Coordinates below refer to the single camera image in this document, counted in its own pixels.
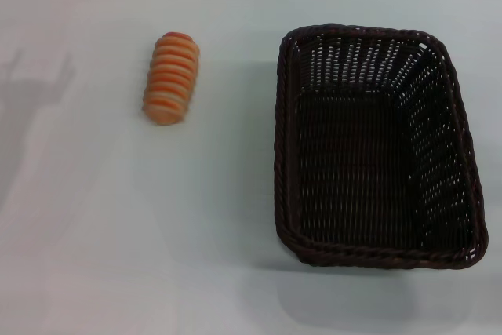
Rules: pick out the orange striped bread roll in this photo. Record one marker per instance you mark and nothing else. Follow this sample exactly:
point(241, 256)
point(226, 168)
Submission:
point(171, 78)

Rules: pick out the dark brown woven basket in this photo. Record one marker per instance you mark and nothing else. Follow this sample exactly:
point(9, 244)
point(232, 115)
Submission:
point(376, 162)

